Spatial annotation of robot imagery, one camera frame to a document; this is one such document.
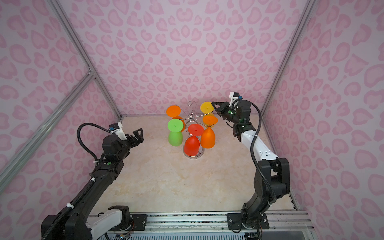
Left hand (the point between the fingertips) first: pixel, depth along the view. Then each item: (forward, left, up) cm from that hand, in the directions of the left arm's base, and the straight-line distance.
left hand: (135, 129), depth 79 cm
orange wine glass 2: (+5, -22, +7) cm, 23 cm away
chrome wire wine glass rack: (+2, -30, +6) cm, 31 cm away
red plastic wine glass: (-9, -30, -1) cm, 31 cm away
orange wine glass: (-6, -38, -3) cm, 39 cm away
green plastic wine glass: (-5, -22, 0) cm, 22 cm away
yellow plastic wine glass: (+8, -38, +7) cm, 40 cm away
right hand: (+8, -41, +10) cm, 43 cm away
